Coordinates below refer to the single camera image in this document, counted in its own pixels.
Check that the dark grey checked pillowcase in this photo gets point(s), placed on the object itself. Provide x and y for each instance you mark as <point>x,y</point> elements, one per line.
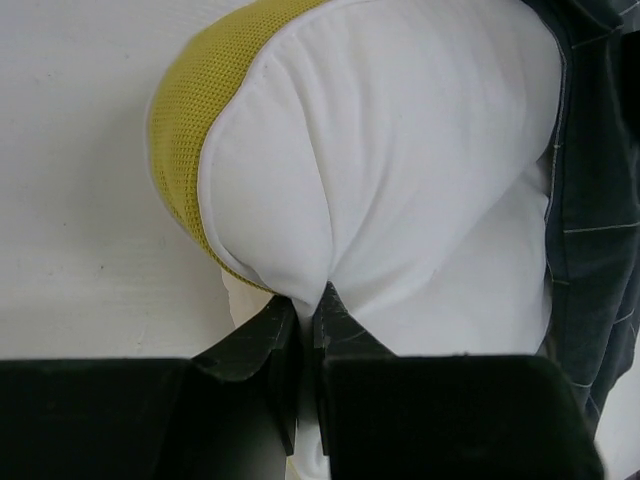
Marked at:
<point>592,222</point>

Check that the white pillow yellow edge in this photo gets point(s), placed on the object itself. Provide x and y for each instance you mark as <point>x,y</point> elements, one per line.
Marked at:
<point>399,151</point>

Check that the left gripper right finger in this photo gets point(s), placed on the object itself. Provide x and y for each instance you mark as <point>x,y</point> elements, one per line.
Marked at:
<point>383,416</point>

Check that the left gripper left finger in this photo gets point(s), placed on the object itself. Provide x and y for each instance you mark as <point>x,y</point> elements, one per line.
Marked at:
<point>227,413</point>

